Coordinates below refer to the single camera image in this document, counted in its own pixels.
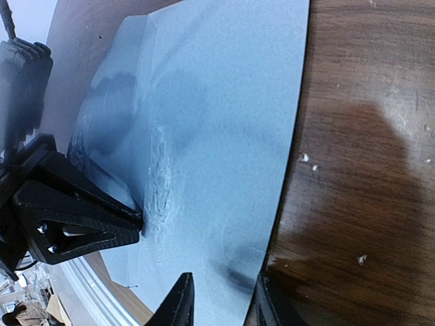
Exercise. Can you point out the front aluminium rail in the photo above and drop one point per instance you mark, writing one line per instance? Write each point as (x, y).
(97, 299)

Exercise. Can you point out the brown cardboard box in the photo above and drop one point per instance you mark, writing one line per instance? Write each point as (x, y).
(56, 309)

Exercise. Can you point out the seated person in background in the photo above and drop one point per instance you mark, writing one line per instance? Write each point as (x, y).
(31, 313)

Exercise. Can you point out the grey-blue envelope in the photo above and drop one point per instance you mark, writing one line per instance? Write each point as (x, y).
(189, 119)

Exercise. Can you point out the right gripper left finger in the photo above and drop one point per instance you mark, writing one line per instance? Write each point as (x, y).
(178, 306)

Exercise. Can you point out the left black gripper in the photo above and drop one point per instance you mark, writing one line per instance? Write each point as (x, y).
(61, 215)

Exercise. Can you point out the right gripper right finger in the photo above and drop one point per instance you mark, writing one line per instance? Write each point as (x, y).
(273, 308)

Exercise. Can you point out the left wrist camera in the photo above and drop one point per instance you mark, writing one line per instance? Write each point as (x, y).
(25, 70)

